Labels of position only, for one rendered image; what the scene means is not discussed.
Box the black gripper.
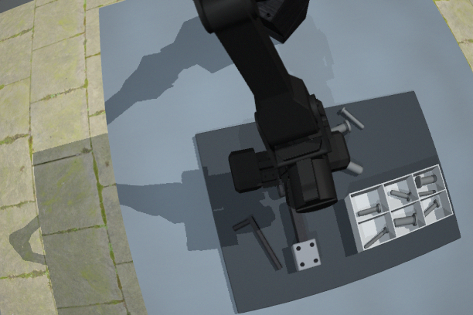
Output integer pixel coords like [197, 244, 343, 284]
[229, 130, 350, 193]

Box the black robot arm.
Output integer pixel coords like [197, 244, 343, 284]
[193, 0, 338, 213]

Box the white compartment tray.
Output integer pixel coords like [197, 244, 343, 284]
[345, 164, 453, 253]

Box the dark grey l-shaped hex key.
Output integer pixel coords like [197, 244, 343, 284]
[233, 216, 283, 270]

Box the grey headed pin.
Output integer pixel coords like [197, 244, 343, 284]
[390, 190, 411, 202]
[415, 175, 437, 188]
[340, 107, 364, 129]
[358, 204, 381, 216]
[393, 213, 418, 227]
[364, 227, 389, 249]
[346, 161, 363, 174]
[424, 199, 440, 217]
[418, 190, 436, 197]
[331, 120, 352, 133]

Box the grey clevis fork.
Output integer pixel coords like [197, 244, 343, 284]
[277, 175, 285, 198]

